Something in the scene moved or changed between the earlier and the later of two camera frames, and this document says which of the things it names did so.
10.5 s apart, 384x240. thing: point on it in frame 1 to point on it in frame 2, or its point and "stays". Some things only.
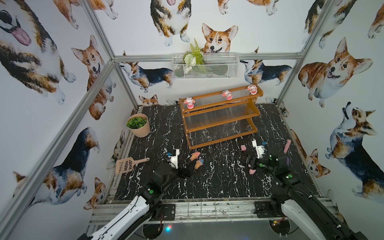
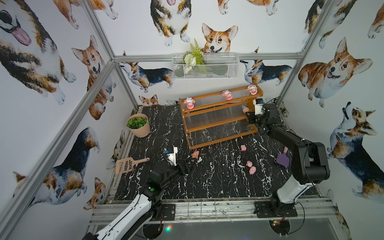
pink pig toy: x=252 y=171 stays
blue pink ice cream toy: x=199 y=163 to x=244 y=108
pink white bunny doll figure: x=252 y=89 stays
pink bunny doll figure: x=226 y=93 stays
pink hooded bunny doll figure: x=190 y=102 stays
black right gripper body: x=260 y=164 to x=259 y=118
